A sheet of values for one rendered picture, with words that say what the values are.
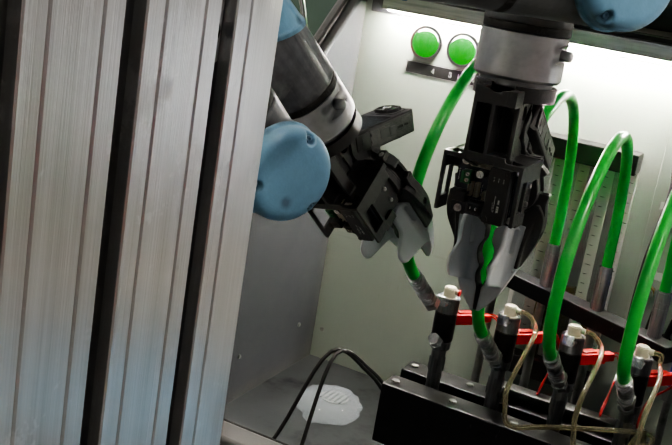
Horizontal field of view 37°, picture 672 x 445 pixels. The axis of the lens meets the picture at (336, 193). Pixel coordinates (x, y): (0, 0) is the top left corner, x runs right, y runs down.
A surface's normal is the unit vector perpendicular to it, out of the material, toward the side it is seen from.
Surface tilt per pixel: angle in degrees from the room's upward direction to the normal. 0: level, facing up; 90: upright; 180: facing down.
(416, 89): 90
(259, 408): 0
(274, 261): 90
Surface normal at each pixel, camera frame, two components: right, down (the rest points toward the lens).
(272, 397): 0.15, -0.96
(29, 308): 0.90, 0.24
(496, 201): -0.46, 0.14
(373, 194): 0.76, 0.05
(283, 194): 0.52, 0.29
